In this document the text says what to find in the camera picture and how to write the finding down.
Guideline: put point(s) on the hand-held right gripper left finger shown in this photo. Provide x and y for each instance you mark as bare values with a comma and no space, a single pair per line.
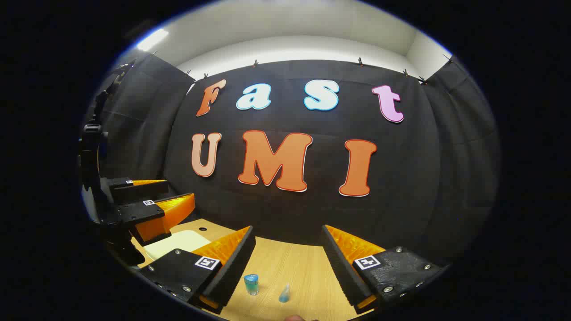
236,267

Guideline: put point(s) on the row of black cloth clips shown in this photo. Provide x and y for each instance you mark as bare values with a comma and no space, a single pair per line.
255,63

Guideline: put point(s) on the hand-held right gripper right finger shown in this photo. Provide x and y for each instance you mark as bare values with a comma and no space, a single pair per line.
343,272

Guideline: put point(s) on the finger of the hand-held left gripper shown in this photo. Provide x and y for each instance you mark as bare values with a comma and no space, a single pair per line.
134,189
142,211

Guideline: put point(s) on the pale yellow suitcase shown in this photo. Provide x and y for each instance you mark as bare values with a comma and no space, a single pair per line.
178,243

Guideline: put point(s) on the white blue cream tube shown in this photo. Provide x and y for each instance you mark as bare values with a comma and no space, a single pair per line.
284,295

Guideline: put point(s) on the black backdrop cloth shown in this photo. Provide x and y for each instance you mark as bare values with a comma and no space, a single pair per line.
401,200

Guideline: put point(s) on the blue cap glass bottle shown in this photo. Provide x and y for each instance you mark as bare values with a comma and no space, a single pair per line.
251,284

